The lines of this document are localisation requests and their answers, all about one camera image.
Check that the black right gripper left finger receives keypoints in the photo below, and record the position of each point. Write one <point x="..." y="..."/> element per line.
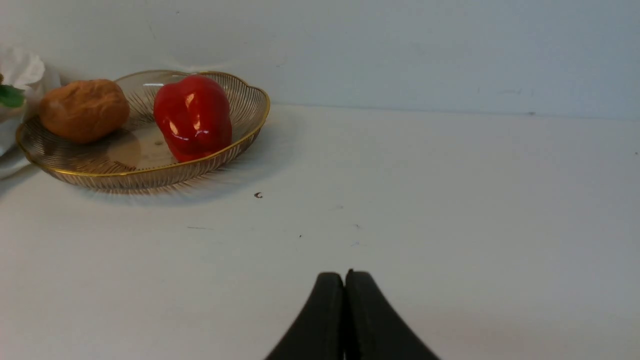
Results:
<point x="316" y="333"/>

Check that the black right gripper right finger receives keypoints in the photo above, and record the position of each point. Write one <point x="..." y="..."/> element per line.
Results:
<point x="373" y="329"/>

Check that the brown potato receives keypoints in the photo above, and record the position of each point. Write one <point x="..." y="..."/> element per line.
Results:
<point x="84" y="111"/>

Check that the white cloth bag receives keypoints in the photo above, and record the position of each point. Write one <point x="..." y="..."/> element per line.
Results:
<point x="25" y="79"/>

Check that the red bell pepper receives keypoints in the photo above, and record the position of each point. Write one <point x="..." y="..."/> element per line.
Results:
<point x="193" y="115"/>

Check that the orange carrot with green leaves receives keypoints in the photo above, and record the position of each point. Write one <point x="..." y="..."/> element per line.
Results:
<point x="10" y="96"/>

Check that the gold-rimmed glass wire bowl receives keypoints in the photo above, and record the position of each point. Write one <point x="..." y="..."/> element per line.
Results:
<point x="136" y="157"/>

